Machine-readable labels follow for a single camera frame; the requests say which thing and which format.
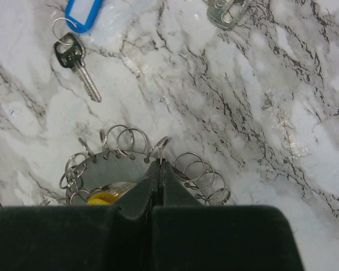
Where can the blue tag key front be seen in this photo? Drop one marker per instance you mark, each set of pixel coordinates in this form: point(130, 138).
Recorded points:
point(69, 50)

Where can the black white tag key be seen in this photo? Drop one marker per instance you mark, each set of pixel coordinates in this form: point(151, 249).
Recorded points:
point(225, 14)

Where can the yellow tag key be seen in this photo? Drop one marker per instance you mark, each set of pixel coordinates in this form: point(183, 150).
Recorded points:
point(109, 194)

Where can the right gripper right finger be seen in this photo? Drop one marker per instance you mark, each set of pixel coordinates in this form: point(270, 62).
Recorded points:
point(187, 235)

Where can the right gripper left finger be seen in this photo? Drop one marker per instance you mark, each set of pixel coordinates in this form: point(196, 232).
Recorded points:
point(110, 237)

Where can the metal keyring disc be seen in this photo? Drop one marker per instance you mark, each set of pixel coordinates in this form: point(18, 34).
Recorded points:
point(125, 157)

